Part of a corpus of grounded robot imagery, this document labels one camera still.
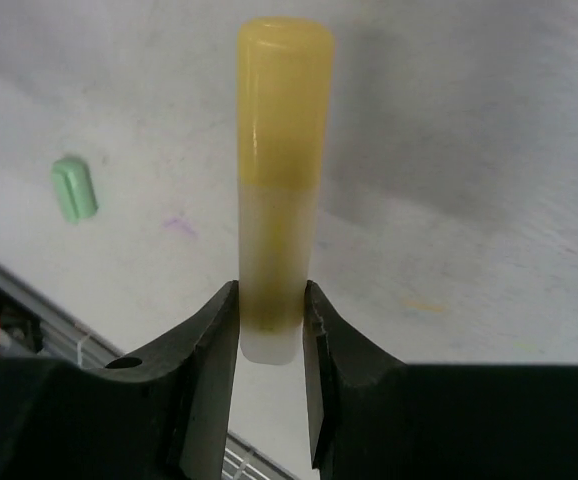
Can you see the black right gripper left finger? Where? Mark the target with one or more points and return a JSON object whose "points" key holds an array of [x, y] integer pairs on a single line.
{"points": [[159, 412]]}

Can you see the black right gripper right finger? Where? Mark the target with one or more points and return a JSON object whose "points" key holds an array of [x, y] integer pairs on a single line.
{"points": [[372, 416]]}

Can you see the yellow highlighter pen body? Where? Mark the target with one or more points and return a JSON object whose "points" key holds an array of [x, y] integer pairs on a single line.
{"points": [[276, 228]]}

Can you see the green highlighter cap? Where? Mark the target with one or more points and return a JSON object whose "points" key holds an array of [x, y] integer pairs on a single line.
{"points": [[73, 186]]}

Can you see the yellow highlighter cap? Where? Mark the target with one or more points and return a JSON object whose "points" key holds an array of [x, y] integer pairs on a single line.
{"points": [[284, 71]]}

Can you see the aluminium table edge rail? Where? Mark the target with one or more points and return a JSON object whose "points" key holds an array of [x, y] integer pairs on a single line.
{"points": [[64, 337]]}

